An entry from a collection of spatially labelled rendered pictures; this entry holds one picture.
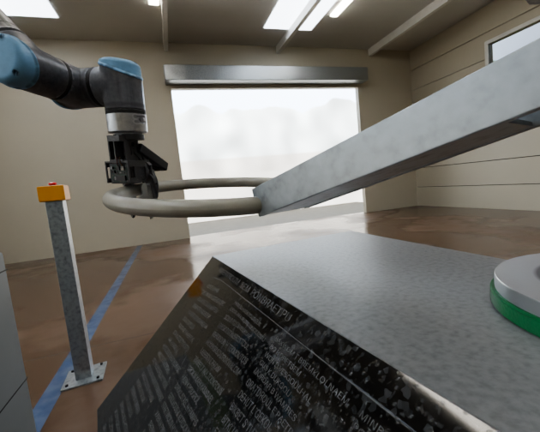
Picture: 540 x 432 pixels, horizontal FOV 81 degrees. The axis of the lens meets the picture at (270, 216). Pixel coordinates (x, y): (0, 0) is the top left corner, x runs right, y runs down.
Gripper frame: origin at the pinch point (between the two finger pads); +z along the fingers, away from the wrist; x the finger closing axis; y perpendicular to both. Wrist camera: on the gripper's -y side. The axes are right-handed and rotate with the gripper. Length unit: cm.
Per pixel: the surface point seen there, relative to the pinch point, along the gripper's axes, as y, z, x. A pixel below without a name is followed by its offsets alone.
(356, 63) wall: -783, -220, -13
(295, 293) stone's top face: 31, 2, 50
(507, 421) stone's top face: 49, -1, 66
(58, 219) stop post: -49, 17, -101
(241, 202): 19.5, -6.8, 37.6
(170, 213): 24.2, -5.5, 27.1
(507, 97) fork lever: 34, -18, 68
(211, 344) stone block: 33, 10, 38
